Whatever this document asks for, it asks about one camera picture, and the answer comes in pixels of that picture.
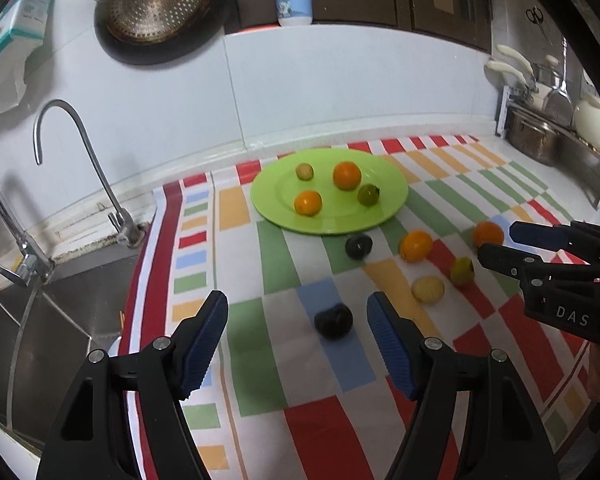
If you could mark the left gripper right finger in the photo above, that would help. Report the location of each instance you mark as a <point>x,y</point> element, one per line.
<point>504,437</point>

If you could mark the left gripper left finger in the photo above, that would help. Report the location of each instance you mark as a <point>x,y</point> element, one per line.
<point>91,436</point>

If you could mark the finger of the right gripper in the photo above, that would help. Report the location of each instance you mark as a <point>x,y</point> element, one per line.
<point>533,273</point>
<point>580,239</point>

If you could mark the green tomato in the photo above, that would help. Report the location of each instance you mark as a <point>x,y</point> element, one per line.
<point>462,271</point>
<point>368,195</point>

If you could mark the brown longan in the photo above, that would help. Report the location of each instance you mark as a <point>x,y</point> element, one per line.
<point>428,289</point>
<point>304,172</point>

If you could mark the small orange back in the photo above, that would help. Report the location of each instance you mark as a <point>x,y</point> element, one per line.
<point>415,246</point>

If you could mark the small orange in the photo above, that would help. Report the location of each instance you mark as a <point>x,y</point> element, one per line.
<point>308,203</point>
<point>415,246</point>

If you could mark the dark plum back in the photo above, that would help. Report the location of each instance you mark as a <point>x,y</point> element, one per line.
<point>358,246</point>

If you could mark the dark plum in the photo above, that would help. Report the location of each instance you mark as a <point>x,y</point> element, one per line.
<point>335,322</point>
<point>358,246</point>

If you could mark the green tomato front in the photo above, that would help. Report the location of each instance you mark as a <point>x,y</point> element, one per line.
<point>368,195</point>

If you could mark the large orange with stem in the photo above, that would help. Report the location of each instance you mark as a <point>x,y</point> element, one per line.
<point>346,175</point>

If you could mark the brown longan front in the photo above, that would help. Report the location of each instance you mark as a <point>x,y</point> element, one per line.
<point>304,172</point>

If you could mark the large chrome kitchen faucet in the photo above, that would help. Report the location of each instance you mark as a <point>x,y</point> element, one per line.
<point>34,263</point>

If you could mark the dish rack shelf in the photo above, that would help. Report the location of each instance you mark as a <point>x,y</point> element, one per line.
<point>576,157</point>

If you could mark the steel cooking pot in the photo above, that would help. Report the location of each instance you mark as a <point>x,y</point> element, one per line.
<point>532,136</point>

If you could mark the steel sink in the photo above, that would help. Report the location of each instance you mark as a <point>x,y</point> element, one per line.
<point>45,334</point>

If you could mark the cream ceramic kettle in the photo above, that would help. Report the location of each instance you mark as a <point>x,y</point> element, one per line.
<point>586,119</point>

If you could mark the metal spatula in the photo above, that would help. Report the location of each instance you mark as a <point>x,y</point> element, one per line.
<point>557,104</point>

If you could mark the colourful striped tablecloth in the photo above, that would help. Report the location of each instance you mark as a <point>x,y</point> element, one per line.
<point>278,400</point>

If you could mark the green plate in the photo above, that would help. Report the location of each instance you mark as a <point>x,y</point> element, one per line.
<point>273,192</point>

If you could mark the black frying pan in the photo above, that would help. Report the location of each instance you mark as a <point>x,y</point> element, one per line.
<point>149,32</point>

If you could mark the cream handled pot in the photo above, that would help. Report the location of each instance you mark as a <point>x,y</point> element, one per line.
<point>535,80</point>

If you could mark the black scissors on wall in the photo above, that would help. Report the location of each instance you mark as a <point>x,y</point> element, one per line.
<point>536,17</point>

